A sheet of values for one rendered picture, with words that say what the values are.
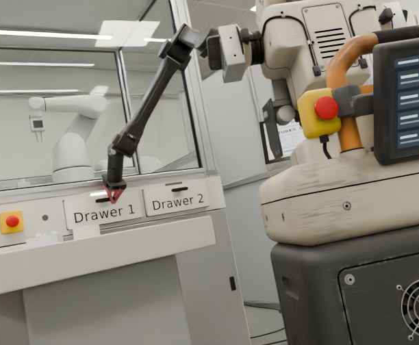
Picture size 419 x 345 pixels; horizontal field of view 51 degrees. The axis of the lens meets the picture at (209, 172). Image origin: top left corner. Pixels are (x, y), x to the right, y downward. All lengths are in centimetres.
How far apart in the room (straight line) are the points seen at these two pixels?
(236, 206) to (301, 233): 308
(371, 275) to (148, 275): 32
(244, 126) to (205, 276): 190
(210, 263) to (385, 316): 129
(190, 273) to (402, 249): 128
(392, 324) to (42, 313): 47
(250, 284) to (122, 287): 325
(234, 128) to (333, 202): 304
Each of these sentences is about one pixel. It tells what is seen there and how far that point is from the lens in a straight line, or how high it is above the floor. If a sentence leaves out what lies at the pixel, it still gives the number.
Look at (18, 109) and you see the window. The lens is 180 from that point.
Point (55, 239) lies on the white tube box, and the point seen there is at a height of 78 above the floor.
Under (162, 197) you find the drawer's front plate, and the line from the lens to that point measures 182.
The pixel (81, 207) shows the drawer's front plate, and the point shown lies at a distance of 172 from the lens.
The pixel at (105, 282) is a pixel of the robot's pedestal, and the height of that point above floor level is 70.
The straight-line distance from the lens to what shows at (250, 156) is 354.
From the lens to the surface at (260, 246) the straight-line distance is 359.
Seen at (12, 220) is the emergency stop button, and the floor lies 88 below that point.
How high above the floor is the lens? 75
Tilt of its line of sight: 6 degrees up
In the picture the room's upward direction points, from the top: 11 degrees counter-clockwise
